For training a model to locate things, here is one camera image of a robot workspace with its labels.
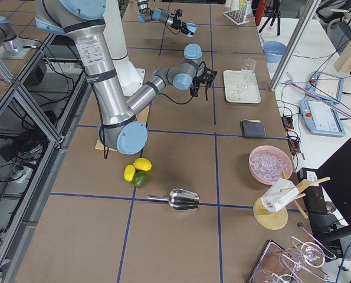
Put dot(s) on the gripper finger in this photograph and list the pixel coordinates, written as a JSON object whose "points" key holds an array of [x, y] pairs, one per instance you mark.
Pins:
{"points": [[186, 31], [207, 88], [194, 91]]}

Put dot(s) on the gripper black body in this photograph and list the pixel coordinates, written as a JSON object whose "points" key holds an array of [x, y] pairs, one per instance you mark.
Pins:
{"points": [[196, 81], [179, 24]]}

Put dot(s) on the light blue plastic cup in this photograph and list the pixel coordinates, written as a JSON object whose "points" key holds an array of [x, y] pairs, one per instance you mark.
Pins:
{"points": [[193, 27]]}

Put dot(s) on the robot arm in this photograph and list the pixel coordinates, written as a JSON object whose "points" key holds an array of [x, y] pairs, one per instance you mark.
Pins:
{"points": [[171, 21], [96, 29]]}

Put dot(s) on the pink bowl with ice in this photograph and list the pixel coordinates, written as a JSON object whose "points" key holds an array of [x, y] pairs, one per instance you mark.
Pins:
{"points": [[268, 163]]}

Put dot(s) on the steel ice scoop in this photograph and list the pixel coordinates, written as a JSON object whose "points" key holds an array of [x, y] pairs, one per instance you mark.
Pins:
{"points": [[179, 199]]}

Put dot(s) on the white bear tray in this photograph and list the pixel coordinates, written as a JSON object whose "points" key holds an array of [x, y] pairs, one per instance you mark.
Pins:
{"points": [[233, 95]]}

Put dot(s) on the clear wine glass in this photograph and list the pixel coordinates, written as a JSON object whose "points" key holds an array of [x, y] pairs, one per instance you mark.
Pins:
{"points": [[247, 72]]}

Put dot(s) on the grey folded cloth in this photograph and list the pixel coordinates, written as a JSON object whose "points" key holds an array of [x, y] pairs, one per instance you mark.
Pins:
{"points": [[252, 129]]}

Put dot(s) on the red cylinder bottle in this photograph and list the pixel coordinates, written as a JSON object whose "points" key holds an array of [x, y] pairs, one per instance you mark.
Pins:
{"points": [[260, 11]]}

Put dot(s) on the whole yellow lemon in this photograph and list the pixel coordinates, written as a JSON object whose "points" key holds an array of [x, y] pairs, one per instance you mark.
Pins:
{"points": [[142, 164]]}

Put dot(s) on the green lime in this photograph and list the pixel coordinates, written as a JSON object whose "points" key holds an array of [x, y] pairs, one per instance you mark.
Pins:
{"points": [[139, 179]]}

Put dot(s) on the blue teach pendant tablet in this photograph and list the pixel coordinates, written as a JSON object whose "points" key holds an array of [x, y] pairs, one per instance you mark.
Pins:
{"points": [[320, 118]]}

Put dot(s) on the white carton on stand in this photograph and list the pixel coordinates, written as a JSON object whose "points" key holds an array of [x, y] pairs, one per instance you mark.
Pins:
{"points": [[280, 194]]}

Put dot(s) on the wooden stand round base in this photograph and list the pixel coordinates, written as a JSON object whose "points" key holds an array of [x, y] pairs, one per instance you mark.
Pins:
{"points": [[277, 220]]}

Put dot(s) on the black laptop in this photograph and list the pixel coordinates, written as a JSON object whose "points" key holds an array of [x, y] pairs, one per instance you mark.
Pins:
{"points": [[338, 168]]}

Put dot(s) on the white wire cup rack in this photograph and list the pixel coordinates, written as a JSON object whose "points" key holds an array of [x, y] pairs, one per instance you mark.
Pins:
{"points": [[238, 11]]}

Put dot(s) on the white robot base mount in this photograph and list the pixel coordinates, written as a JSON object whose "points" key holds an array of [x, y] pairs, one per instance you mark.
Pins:
{"points": [[130, 77]]}

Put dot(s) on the aluminium frame post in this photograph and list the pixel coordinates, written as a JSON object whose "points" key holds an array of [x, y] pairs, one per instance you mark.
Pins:
{"points": [[303, 22]]}

